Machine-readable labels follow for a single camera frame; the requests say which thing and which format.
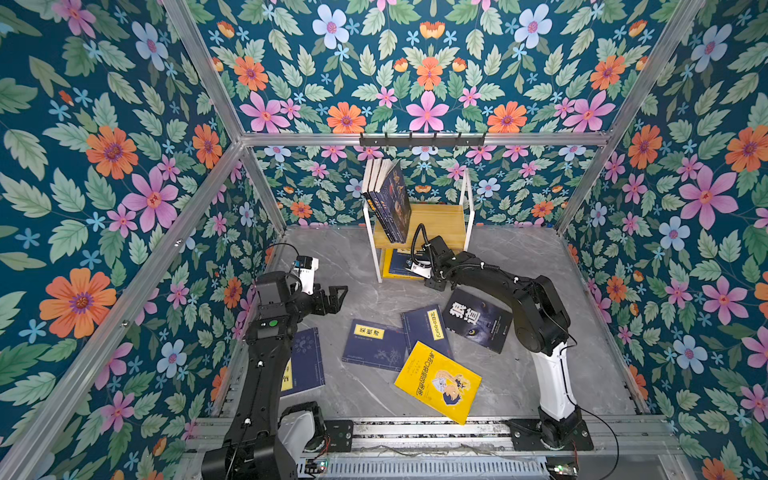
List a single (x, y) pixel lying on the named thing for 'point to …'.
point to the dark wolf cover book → (477, 319)
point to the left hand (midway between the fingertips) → (334, 285)
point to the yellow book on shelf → (386, 267)
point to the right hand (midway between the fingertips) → (441, 265)
